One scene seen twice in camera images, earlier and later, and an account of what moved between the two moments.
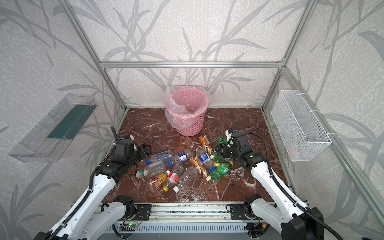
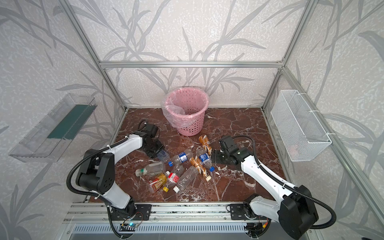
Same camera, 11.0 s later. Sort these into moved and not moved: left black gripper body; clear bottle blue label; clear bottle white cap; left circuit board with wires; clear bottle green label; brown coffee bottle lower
Moved: left black gripper body; clear bottle blue label
Not moved: clear bottle white cap; clear bottle green label; brown coffee bottle lower; left circuit board with wires
